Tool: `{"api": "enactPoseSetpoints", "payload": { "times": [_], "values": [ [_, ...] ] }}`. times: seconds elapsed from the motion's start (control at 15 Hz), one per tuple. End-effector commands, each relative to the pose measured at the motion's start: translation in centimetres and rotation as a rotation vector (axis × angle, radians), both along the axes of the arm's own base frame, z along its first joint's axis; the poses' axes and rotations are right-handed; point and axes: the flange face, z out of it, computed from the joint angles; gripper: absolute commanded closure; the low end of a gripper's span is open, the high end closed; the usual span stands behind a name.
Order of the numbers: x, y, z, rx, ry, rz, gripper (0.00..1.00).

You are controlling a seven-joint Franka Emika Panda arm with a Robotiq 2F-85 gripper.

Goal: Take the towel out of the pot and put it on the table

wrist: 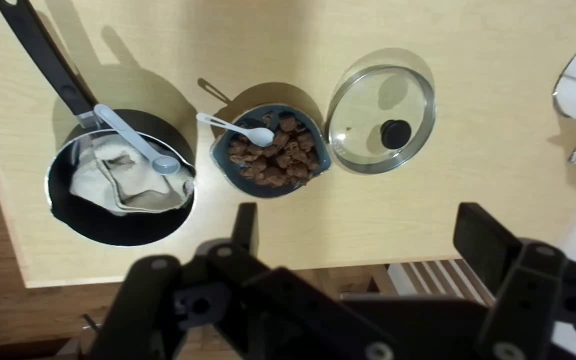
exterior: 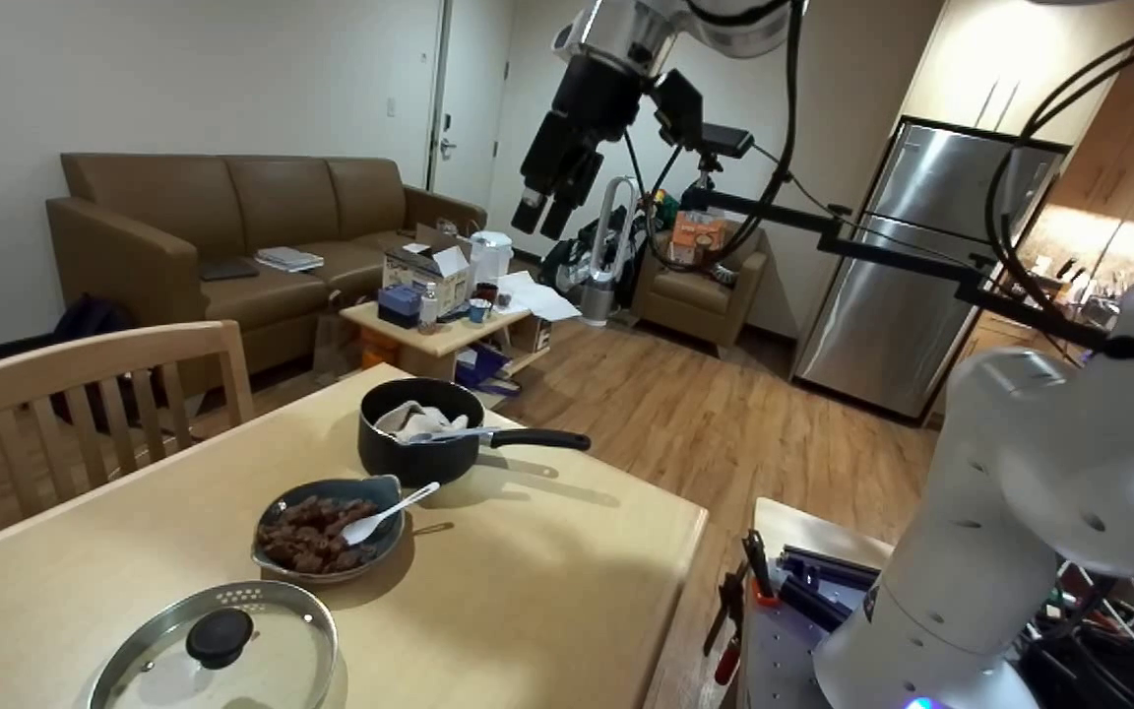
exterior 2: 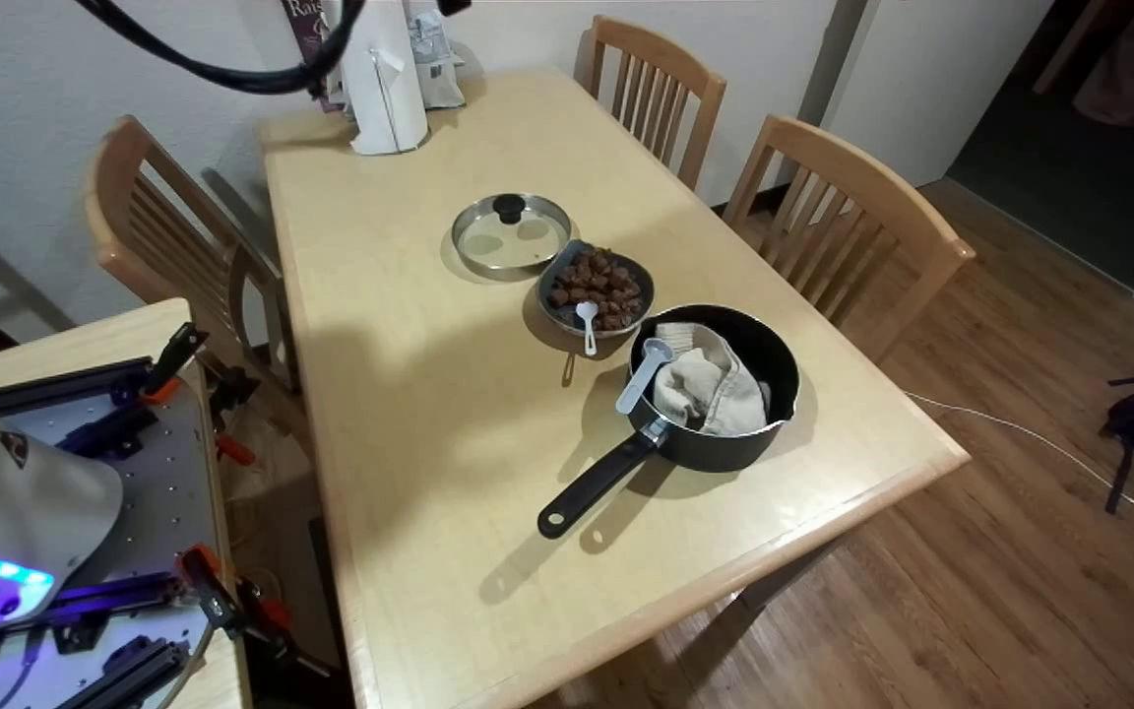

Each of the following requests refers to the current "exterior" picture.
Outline glass lid with black knob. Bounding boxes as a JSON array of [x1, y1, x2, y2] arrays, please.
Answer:
[[81, 574, 349, 709]]

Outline white upright vacuum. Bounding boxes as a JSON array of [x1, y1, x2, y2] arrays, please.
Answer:
[[573, 174, 650, 327]]

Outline white door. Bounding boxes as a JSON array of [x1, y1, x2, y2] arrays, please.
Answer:
[[424, 0, 513, 212]]

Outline brown leather sofa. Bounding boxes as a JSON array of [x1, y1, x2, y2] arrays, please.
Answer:
[[44, 150, 493, 378]]

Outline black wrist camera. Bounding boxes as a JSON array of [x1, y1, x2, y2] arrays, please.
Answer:
[[650, 67, 758, 168]]

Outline black pot with handle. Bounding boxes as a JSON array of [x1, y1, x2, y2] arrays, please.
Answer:
[[353, 378, 594, 490]]

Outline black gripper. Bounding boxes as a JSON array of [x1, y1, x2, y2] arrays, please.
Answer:
[[506, 50, 656, 244]]

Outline light wooden slatted chair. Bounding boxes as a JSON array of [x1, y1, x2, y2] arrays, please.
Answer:
[[0, 321, 254, 554]]

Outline white papers stack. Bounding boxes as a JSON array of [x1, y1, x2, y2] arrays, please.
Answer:
[[253, 244, 332, 279]]

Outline black cable bundle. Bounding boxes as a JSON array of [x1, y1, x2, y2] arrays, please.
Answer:
[[982, 0, 1134, 323]]

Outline beige kitchen cabinet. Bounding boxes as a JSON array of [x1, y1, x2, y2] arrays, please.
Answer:
[[896, 0, 1134, 155]]

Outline small wooden coffee table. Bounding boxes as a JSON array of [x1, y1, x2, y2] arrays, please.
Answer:
[[337, 290, 559, 388]]

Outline clear plastic storage box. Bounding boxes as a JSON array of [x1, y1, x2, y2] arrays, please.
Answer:
[[373, 235, 479, 331]]

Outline black bag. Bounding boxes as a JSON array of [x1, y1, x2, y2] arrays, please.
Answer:
[[47, 290, 140, 348]]

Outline beige cloth towel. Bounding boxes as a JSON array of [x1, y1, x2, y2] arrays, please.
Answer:
[[370, 398, 479, 448]]

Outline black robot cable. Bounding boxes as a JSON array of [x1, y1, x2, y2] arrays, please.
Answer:
[[682, 0, 812, 268]]

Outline brown armchair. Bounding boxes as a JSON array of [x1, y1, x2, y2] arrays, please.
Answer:
[[629, 227, 773, 357]]

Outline robot cart with tools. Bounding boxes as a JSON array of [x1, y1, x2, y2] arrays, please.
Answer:
[[699, 491, 1134, 709]]

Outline stainless steel refrigerator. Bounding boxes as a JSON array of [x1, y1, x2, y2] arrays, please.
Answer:
[[790, 113, 1073, 430]]

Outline white plastic spoon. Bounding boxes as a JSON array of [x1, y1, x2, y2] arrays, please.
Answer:
[[337, 476, 443, 550]]

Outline grey bowl with brown food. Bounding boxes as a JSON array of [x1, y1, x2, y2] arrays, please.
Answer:
[[249, 474, 415, 591]]

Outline white jug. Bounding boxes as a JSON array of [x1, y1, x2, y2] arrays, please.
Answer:
[[464, 227, 521, 296]]

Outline loose white paper sheets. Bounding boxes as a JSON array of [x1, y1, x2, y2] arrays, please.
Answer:
[[496, 268, 588, 331]]

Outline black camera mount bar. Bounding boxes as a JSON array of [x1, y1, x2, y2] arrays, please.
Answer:
[[682, 185, 1134, 388]]

